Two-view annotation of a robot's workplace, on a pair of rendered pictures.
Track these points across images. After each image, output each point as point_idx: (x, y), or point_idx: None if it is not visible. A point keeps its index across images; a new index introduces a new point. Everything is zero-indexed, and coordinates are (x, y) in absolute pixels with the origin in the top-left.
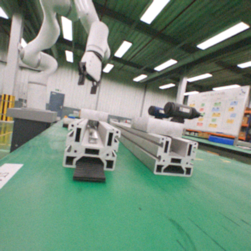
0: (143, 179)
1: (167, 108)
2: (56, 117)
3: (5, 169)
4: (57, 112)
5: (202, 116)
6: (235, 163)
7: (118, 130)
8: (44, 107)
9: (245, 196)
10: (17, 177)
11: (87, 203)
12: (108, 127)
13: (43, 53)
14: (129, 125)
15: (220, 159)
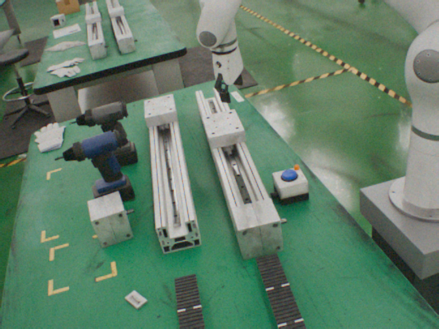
0: (185, 111)
1: (127, 109)
2: (416, 265)
3: (240, 98)
4: (422, 252)
5: (69, 124)
6: (48, 170)
7: (196, 91)
8: (405, 190)
9: (138, 116)
10: (232, 98)
11: (207, 98)
12: (201, 94)
13: (438, 23)
14: (161, 170)
15: (49, 177)
